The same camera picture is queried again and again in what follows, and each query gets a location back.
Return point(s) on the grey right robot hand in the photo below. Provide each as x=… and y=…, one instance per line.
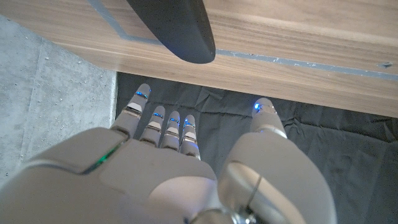
x=130, y=180

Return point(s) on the wooden table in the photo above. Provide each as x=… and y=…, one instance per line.
x=280, y=60

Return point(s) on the black glasses case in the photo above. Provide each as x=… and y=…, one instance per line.
x=180, y=28

